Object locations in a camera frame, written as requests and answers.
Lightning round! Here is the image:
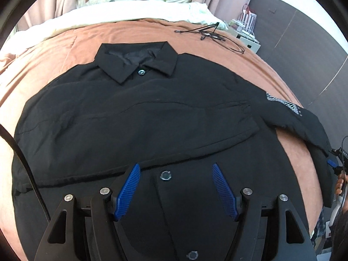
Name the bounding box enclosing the black collared jacket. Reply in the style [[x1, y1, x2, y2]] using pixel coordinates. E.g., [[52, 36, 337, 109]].
[[14, 42, 333, 260]]

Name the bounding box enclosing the white bedside cabinet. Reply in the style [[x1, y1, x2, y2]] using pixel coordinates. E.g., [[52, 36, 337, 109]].
[[228, 20, 261, 53]]

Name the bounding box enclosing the orange-brown bed sheet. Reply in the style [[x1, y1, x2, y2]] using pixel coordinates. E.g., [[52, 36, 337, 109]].
[[1, 19, 323, 260]]

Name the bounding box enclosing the striped gift bag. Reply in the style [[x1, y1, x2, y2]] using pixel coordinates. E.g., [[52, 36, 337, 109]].
[[238, 3, 257, 36]]

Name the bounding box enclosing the white duvet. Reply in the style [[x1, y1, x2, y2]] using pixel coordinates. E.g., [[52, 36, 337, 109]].
[[1, 0, 228, 58]]

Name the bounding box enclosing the black camera cable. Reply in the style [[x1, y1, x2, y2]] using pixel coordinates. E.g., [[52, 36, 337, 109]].
[[0, 124, 51, 223]]

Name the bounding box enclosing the black cable on bed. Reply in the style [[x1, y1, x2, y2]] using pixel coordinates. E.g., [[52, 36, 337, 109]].
[[174, 22, 246, 55]]

